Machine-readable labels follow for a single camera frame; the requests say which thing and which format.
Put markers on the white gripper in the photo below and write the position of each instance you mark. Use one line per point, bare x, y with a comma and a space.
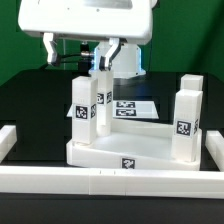
130, 21

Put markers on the white desk top tray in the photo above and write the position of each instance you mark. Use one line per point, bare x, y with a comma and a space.
132, 145

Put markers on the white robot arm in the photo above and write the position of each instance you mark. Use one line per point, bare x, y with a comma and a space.
127, 62

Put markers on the white U-shaped fence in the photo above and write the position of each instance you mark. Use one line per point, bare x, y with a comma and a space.
97, 181

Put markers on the white marker base plate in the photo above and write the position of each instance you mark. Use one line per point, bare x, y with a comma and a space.
121, 109

